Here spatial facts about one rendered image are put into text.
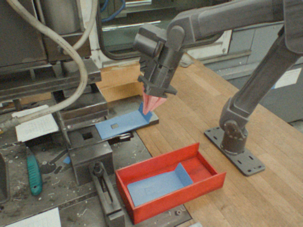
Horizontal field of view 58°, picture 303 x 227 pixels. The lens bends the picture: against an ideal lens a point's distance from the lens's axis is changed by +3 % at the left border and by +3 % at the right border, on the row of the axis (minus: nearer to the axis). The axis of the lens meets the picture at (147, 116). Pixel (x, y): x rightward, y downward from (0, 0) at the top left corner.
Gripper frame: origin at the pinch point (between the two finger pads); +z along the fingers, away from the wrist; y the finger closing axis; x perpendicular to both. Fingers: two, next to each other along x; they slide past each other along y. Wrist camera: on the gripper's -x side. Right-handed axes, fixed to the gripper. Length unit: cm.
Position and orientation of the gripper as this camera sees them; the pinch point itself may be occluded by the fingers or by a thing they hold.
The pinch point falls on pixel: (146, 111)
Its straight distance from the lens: 76.1
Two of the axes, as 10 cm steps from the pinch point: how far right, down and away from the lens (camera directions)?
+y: -8.3, -1.1, -5.5
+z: -3.7, 8.4, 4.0
